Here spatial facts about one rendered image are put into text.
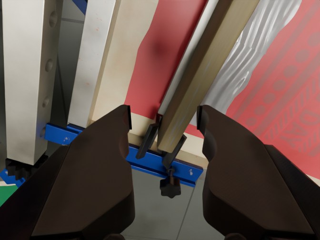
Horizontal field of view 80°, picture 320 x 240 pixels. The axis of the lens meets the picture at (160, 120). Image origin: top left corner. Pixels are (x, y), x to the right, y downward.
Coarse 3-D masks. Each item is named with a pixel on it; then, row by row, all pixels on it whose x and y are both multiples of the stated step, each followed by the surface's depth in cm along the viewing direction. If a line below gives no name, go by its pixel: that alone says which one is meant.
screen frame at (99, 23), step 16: (96, 0) 27; (112, 0) 27; (96, 16) 28; (112, 16) 28; (96, 32) 29; (112, 32) 32; (80, 48) 31; (96, 48) 31; (80, 64) 32; (96, 64) 32; (80, 80) 34; (96, 80) 34; (80, 96) 35; (96, 96) 38; (80, 112) 37; (192, 160) 44
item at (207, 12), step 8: (208, 0) 26; (216, 0) 26; (208, 8) 27; (200, 16) 28; (208, 16) 27; (200, 24) 28; (200, 32) 28; (192, 40) 29; (192, 48) 30; (184, 56) 30; (184, 64) 31; (176, 72) 32; (176, 80) 32; (168, 88) 33; (176, 88) 33; (168, 96) 34; (160, 104) 35; (168, 104) 35; (160, 112) 36
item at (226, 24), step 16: (224, 0) 23; (240, 0) 21; (256, 0) 21; (224, 16) 22; (240, 16) 22; (208, 32) 26; (224, 32) 22; (240, 32) 22; (208, 48) 24; (224, 48) 23; (192, 64) 28; (208, 64) 24; (192, 80) 26; (208, 80) 26; (176, 96) 31; (192, 96) 27; (176, 112) 28; (192, 112) 28; (160, 128) 34; (176, 128) 30; (160, 144) 32; (176, 144) 32
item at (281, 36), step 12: (168, 0) 30; (180, 0) 30; (192, 0) 30; (204, 0) 30; (180, 12) 31; (192, 12) 31; (300, 12) 30; (288, 24) 31; (276, 36) 32; (276, 48) 33
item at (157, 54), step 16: (160, 16) 31; (176, 16) 31; (160, 32) 32; (176, 32) 32; (192, 32) 32; (144, 48) 34; (160, 48) 34; (176, 48) 34; (144, 64) 35; (160, 64) 35; (176, 64) 35; (144, 80) 37; (160, 80) 37; (128, 96) 39; (144, 96) 39; (160, 96) 38; (240, 96) 38; (144, 112) 40; (192, 128) 42; (272, 144) 44; (304, 160) 46
